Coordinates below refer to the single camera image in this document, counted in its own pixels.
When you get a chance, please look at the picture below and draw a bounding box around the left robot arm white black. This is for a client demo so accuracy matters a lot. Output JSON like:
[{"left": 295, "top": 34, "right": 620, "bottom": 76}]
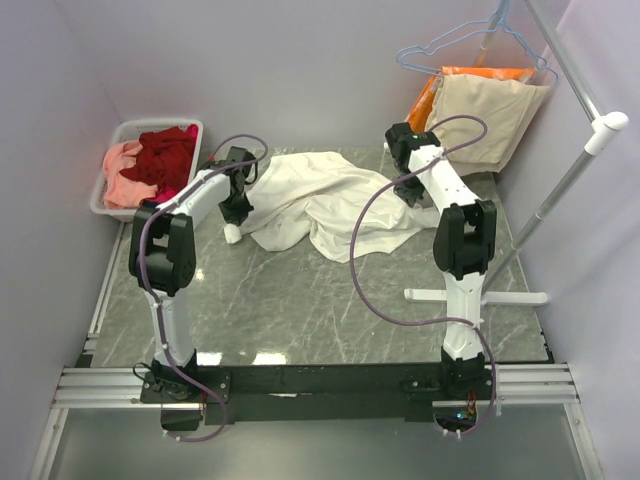
[{"left": 129, "top": 146, "right": 262, "bottom": 402}]

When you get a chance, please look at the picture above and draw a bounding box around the aluminium black mounting rail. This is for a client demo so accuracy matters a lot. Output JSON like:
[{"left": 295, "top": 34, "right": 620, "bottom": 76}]
[{"left": 52, "top": 356, "right": 579, "bottom": 433}]

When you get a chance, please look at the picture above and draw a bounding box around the white floral print t-shirt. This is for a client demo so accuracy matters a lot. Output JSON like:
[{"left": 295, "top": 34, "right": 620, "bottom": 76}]
[{"left": 239, "top": 152, "right": 440, "bottom": 263}]

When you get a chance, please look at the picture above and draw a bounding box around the pink garment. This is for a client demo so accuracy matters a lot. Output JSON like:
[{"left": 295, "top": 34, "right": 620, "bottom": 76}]
[{"left": 102, "top": 140, "right": 159, "bottom": 210}]

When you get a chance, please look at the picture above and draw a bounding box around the dark red garment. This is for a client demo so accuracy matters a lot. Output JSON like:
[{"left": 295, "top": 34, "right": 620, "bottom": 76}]
[{"left": 119, "top": 125, "right": 199, "bottom": 197}]

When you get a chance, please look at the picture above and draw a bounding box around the orange hanging garment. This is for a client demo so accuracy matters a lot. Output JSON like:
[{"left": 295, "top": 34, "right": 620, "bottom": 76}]
[{"left": 405, "top": 66, "right": 536, "bottom": 132}]

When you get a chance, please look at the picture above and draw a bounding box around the beige hanging garment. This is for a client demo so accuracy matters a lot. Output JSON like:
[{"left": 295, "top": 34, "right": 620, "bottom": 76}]
[{"left": 426, "top": 74, "right": 550, "bottom": 176}]

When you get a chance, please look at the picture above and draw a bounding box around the blue wire hanger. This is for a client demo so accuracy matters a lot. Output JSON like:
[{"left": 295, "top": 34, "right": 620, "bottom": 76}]
[
  {"left": 395, "top": 0, "right": 511, "bottom": 76},
  {"left": 497, "top": 13, "right": 559, "bottom": 88}
]

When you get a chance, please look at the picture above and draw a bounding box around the silver white clothes rack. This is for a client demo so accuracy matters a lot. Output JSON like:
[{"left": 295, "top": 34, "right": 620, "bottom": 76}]
[{"left": 404, "top": 1, "right": 629, "bottom": 306}]

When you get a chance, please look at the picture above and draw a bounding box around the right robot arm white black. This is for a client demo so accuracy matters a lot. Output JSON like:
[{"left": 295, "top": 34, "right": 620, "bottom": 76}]
[{"left": 385, "top": 122, "right": 497, "bottom": 399}]

